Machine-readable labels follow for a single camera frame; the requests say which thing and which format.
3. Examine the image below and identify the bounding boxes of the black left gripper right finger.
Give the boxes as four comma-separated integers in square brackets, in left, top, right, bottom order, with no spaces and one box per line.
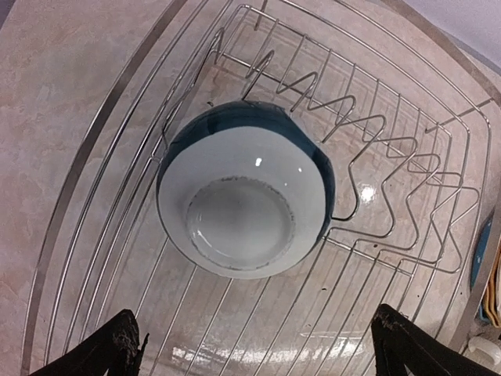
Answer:
[370,304,493,375]

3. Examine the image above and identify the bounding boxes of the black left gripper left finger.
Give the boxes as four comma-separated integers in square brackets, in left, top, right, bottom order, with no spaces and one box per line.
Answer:
[34,309,148,376]

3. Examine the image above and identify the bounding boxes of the cream ribbed mug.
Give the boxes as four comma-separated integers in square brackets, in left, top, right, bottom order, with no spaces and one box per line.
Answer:
[467,336,501,365]

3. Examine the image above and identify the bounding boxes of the yellow polka dot plate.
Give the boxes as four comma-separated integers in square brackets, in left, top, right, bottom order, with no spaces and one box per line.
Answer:
[479,249,500,328]

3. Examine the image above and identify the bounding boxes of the blue polka dot plate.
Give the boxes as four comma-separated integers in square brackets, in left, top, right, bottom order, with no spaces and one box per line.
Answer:
[470,215,493,289]

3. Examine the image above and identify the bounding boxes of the dark teal bowl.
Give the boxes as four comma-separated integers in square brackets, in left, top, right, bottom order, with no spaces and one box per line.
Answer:
[156,100,335,280]

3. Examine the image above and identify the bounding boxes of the wire dish rack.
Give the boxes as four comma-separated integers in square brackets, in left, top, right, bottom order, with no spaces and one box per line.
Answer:
[20,1,500,375]

